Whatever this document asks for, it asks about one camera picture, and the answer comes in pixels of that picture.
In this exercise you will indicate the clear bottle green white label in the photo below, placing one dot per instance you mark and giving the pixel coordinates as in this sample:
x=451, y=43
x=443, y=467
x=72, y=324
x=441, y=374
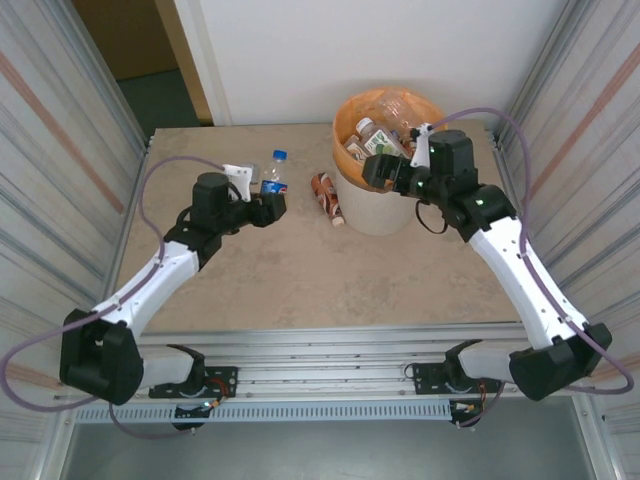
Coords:
x=380, y=140

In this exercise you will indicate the clear bottle blue Pepsi label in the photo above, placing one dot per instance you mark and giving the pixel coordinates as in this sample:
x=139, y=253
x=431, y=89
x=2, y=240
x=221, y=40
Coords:
x=275, y=172

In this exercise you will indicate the clear bottle cream label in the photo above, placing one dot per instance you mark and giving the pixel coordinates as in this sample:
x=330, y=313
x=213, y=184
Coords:
x=354, y=150

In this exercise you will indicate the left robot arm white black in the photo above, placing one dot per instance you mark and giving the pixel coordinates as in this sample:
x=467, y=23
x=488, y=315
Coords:
x=150, y=284

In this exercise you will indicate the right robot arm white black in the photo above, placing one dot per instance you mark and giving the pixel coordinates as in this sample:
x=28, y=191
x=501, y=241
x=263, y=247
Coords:
x=525, y=277

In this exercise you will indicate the white ribbed waste bin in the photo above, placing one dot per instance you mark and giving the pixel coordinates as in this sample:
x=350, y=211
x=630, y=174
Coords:
x=370, y=210

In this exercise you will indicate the orange plastic bin liner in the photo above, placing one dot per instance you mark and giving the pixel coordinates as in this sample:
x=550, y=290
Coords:
x=342, y=130

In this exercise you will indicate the brown coffee bottle white cap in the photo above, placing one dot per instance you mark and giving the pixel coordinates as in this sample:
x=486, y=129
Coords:
x=327, y=195

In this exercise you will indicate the corrugated translucent side panel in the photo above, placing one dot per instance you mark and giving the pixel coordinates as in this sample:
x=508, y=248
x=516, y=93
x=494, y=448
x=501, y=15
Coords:
x=50, y=150
x=615, y=100

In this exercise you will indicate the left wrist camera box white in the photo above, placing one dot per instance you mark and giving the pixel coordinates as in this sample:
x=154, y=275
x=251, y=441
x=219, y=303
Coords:
x=240, y=175

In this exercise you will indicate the aluminium rail frame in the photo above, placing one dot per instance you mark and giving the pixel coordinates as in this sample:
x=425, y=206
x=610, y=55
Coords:
x=325, y=350

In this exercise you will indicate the tan wooden door frame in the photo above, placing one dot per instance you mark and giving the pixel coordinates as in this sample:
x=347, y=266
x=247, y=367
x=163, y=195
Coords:
x=182, y=50

